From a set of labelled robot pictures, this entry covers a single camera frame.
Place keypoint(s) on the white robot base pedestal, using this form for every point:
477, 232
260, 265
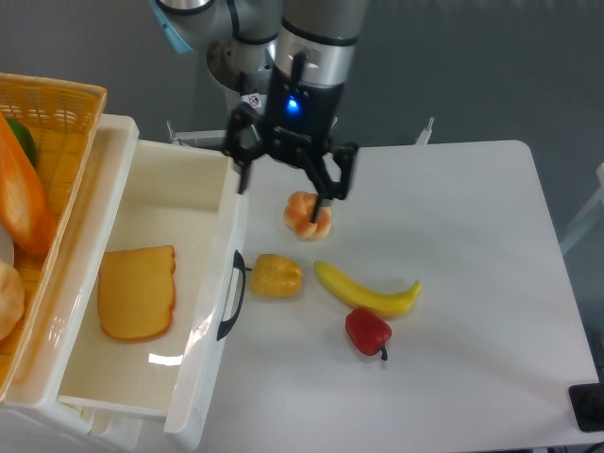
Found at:
243, 71

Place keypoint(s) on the yellow woven basket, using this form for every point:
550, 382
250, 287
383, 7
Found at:
63, 118

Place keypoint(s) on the round toy bread bun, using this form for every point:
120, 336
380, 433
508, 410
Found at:
12, 299

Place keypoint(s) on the orange toy baguette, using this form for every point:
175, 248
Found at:
26, 211

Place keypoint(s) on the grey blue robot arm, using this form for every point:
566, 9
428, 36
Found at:
287, 62

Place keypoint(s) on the white upper drawer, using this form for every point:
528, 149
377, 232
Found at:
187, 198

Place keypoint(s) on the black drawer handle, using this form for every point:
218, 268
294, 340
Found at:
234, 296

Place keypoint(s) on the white drawer cabinet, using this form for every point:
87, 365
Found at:
32, 418

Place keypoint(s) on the red toy bell pepper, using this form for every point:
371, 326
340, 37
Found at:
368, 333

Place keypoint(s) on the yellow toy bell pepper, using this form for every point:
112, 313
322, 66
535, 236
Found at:
275, 276

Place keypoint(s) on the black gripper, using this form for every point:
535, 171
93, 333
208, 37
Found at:
295, 130

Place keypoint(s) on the orange toy bread slice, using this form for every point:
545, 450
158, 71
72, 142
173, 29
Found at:
136, 293

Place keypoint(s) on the black device at table edge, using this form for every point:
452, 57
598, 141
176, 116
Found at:
587, 404

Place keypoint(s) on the braided bread roll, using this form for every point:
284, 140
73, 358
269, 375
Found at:
297, 217

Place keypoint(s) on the yellow toy banana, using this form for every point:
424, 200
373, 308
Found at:
356, 296

